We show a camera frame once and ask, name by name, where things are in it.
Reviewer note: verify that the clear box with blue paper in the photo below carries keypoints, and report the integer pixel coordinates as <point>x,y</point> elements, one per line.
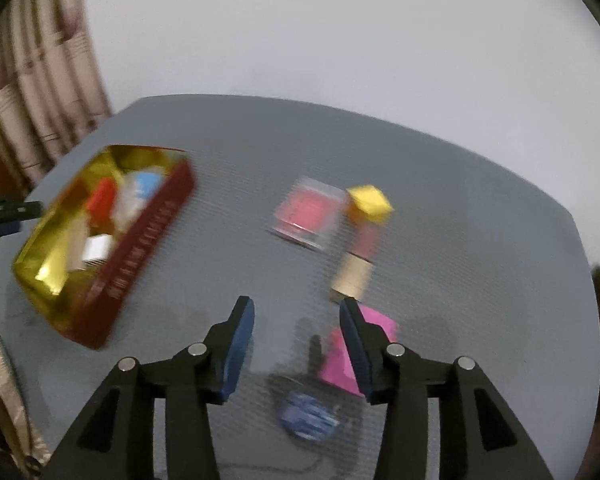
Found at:
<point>133,195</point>

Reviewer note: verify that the blue patterned keychain case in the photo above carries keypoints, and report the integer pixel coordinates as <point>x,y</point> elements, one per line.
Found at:
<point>307,418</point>

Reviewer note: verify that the clear box with red card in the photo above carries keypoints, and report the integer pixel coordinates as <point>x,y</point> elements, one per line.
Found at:
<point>310,214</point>

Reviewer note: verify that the white striped cube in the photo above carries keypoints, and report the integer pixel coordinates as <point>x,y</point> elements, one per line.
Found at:
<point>97,248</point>

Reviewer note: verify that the red rectangular block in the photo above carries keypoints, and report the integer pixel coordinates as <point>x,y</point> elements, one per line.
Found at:
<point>100,205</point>

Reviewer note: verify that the red gold toffee tin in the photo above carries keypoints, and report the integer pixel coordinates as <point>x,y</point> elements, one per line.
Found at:
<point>83,305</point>

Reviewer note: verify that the gold lipstick with clear cap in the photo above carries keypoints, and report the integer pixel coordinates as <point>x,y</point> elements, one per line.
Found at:
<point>357,264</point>

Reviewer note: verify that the pink rectangular block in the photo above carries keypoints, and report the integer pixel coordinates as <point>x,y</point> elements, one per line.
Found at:
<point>337,369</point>

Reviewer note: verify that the beige patterned curtain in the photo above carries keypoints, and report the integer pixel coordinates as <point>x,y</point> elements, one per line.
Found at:
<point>51,91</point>

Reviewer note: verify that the grey honeycomb table mat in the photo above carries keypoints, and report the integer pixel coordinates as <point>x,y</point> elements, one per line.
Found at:
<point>474,261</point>

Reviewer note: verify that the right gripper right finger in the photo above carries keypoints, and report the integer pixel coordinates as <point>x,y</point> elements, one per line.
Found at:
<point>480,435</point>

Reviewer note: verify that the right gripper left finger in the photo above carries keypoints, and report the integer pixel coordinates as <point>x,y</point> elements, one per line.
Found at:
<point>113,435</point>

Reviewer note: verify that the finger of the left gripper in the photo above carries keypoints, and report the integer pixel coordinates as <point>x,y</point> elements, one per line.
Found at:
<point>12,211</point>

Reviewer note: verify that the yellow striped cube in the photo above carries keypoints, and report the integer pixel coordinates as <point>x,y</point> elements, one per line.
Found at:
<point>368,204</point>

